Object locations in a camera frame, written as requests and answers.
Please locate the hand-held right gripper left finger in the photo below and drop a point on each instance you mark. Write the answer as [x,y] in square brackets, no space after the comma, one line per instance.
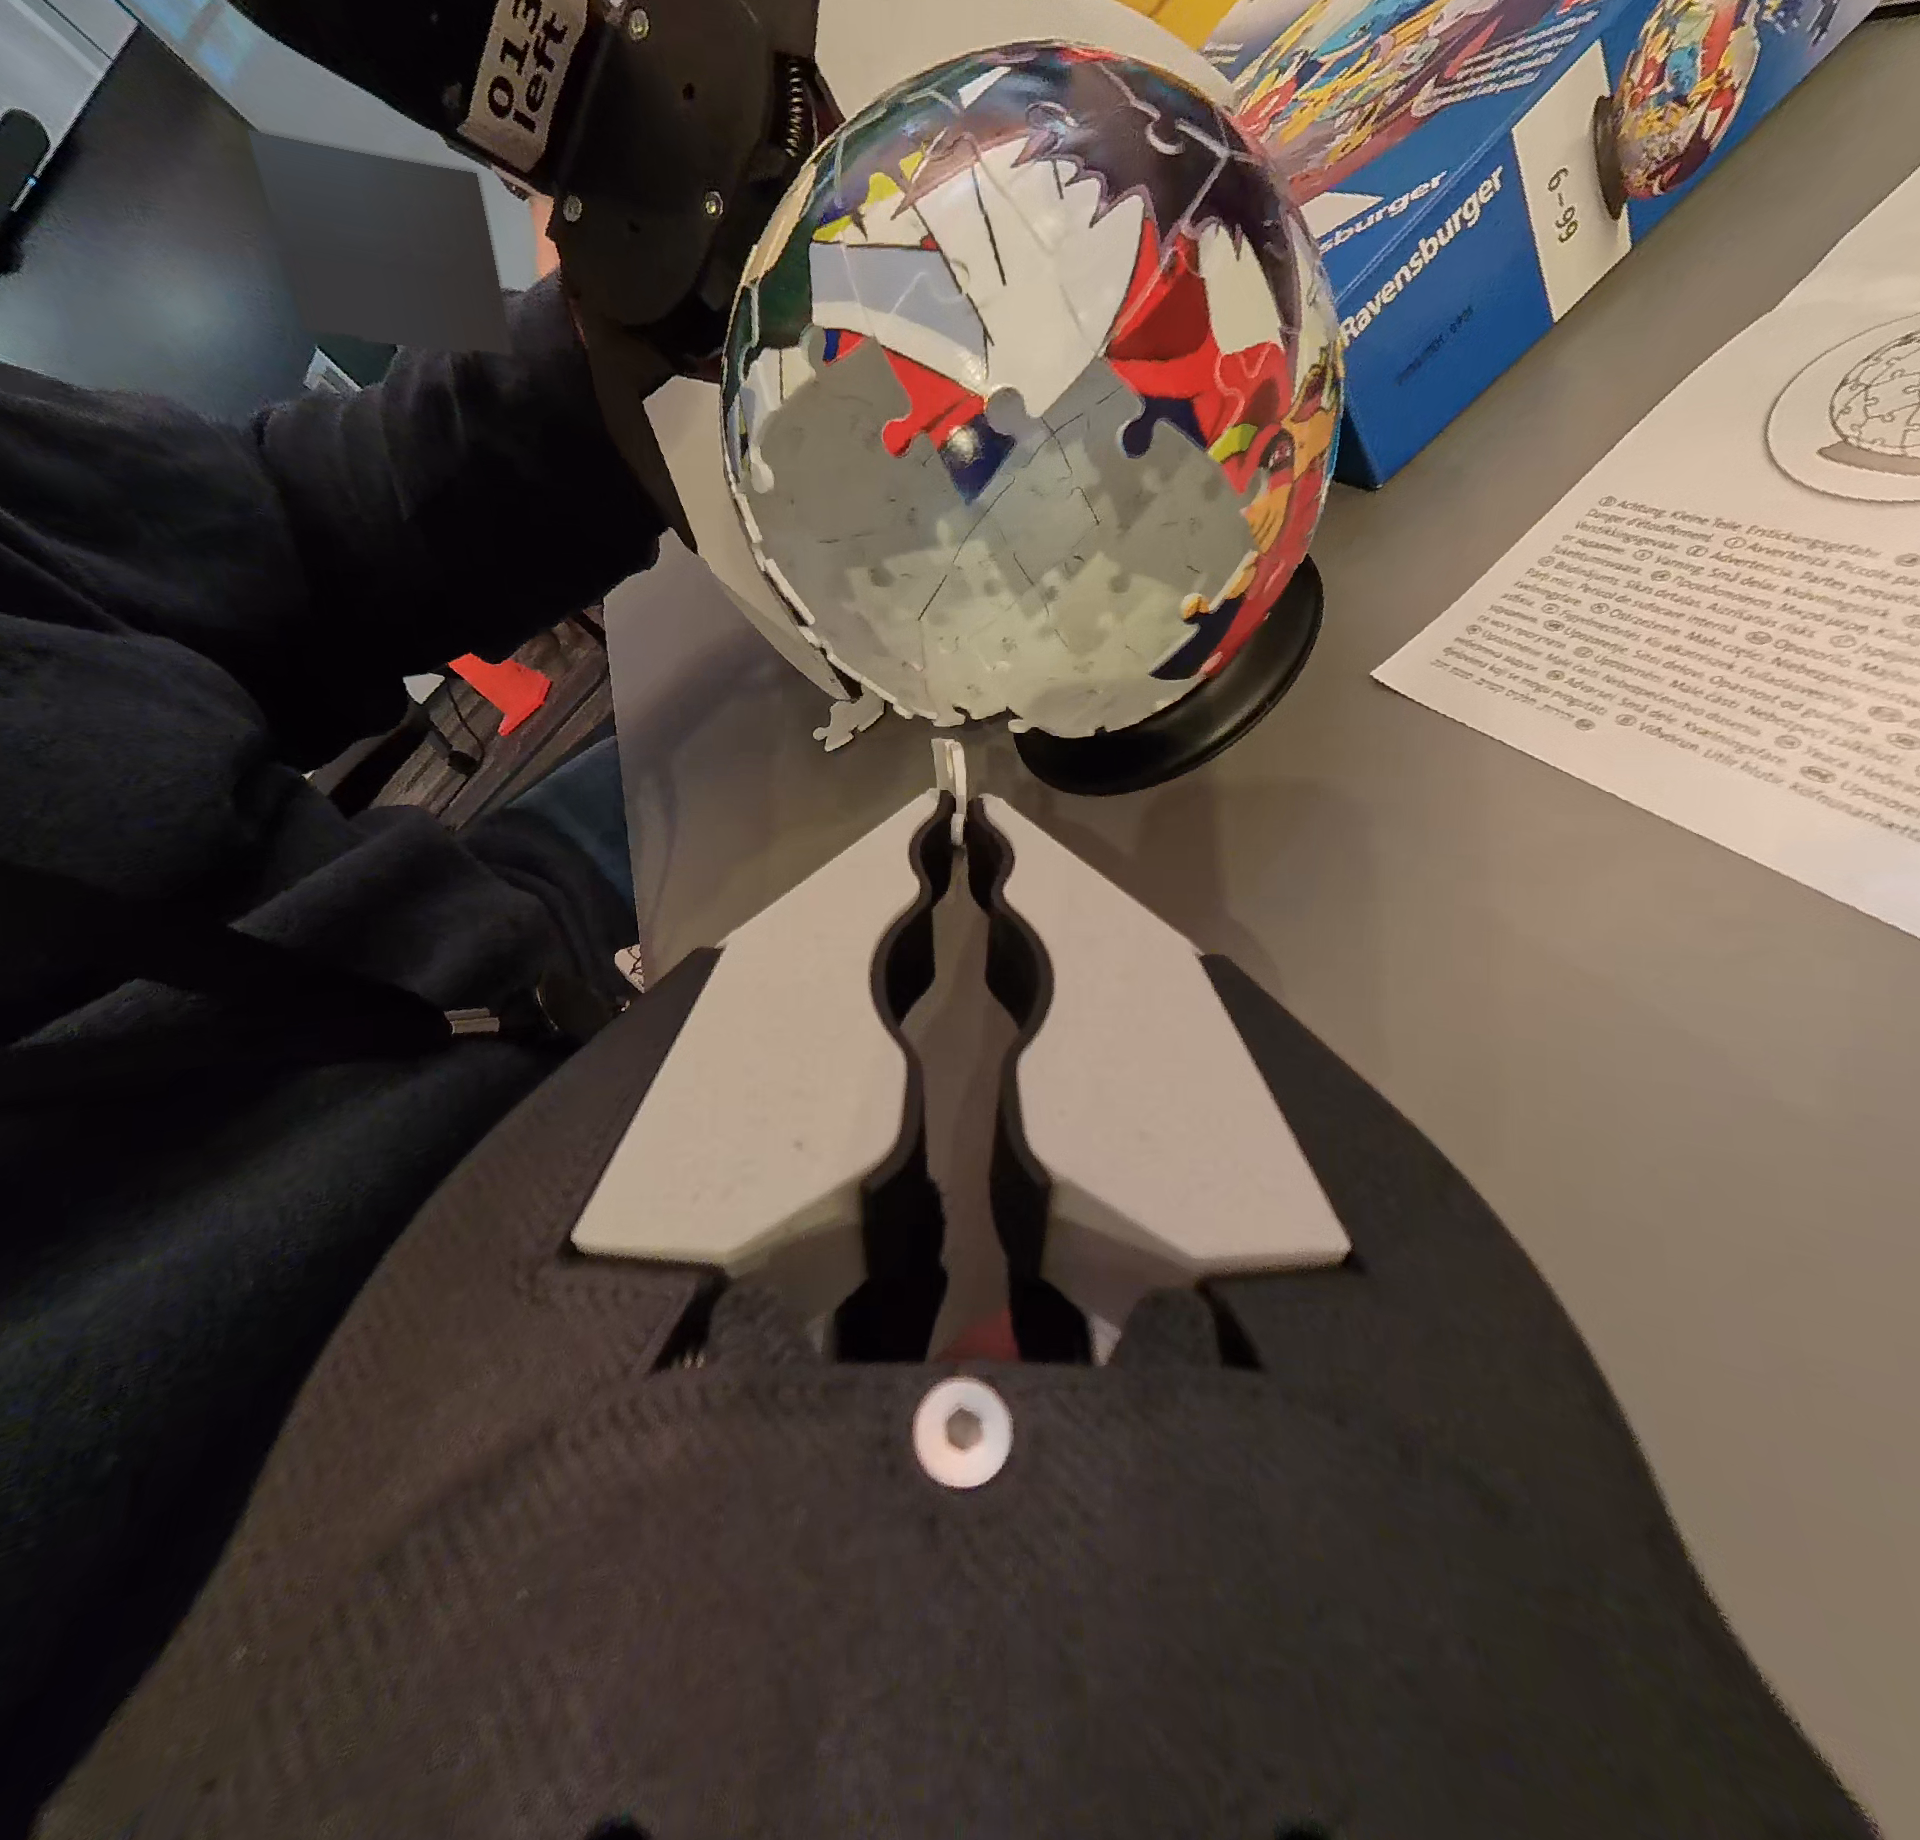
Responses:
[752,1091]

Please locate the white puzzle piece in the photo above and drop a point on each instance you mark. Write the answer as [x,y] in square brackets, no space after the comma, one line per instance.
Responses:
[848,719]
[947,767]

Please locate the colourful puzzle ball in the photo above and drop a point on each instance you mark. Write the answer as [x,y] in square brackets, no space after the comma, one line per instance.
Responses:
[1052,295]

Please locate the black ball stand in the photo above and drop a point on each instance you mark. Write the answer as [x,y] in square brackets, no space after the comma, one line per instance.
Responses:
[1202,738]

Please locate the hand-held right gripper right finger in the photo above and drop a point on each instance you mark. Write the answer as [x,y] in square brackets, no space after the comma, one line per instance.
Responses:
[1187,1105]

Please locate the white instruction sheet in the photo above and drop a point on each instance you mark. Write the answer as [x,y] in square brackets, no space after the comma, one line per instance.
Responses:
[1726,596]

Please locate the blue puzzle box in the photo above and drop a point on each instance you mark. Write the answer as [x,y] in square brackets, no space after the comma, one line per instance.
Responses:
[1502,222]

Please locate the orange plastic object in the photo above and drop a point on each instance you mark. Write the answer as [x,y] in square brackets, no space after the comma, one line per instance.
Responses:
[503,687]

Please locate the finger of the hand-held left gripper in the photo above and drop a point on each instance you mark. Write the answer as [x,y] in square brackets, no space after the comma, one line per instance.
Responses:
[706,476]
[1022,10]

